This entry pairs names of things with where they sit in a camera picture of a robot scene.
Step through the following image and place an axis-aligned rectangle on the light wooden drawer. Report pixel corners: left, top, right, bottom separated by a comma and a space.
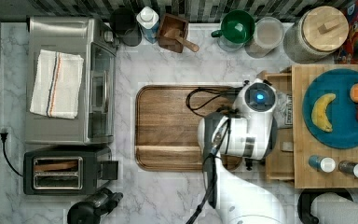
257, 70, 295, 181

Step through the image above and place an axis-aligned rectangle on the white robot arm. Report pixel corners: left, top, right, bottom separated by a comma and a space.
198, 78, 286, 224

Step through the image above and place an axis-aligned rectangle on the dark wooden cutting board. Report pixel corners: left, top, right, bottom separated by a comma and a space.
135, 85, 234, 172

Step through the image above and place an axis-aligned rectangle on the brown wooden salt box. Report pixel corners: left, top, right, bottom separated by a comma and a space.
157, 13, 200, 53

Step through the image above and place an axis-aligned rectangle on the stainless steel toaster oven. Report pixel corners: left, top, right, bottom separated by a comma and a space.
25, 17, 117, 145

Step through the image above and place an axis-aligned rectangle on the white blue milk carton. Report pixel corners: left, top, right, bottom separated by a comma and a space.
136, 7, 159, 44

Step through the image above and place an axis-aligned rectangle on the Deep River chips bag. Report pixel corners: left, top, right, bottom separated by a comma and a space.
273, 91, 293, 129

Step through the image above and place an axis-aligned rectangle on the green mug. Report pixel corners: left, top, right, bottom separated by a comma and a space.
211, 10, 255, 52

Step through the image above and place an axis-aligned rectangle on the dark round canister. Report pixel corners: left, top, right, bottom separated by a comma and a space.
109, 7, 142, 47

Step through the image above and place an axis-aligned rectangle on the clear glass jar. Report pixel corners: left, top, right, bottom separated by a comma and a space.
245, 17, 284, 58

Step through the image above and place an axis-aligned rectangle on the white striped dish towel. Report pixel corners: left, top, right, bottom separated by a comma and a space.
30, 49, 84, 119

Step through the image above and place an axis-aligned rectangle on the black two-slot toaster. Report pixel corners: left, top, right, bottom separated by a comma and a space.
23, 146, 118, 195

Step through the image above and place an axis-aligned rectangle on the yellow banana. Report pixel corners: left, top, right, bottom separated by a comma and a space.
311, 93, 336, 133

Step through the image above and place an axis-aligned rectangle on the black paper towel holder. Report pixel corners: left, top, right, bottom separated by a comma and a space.
297, 189, 352, 224

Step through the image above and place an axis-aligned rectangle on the blue shaker white cap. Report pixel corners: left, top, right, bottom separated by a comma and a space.
308, 155, 336, 173

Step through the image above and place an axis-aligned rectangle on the blue round plate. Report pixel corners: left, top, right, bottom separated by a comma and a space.
302, 69, 358, 148

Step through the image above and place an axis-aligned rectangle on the glass jar with wooden lid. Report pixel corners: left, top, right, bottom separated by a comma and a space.
283, 6, 349, 63

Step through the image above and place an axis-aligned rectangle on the white paper towel roll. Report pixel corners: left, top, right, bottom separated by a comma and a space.
310, 193, 358, 224

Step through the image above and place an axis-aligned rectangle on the steel shaker white cap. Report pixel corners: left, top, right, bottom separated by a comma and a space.
338, 161, 358, 178

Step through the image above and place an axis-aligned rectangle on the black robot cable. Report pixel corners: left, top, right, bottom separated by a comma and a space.
185, 87, 241, 224

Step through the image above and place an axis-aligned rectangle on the black power cord and plug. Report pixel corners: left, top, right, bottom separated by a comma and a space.
0, 132, 24, 177

